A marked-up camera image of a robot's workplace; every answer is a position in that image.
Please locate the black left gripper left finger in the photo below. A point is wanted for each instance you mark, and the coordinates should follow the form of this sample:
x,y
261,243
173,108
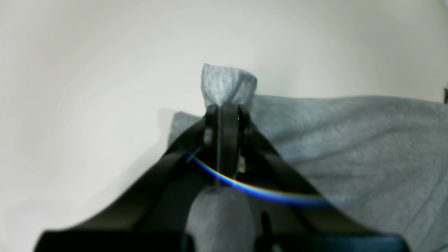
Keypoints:
x,y
151,215

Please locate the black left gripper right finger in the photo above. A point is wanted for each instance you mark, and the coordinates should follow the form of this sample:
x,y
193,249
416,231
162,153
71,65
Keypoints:
x,y
250,163

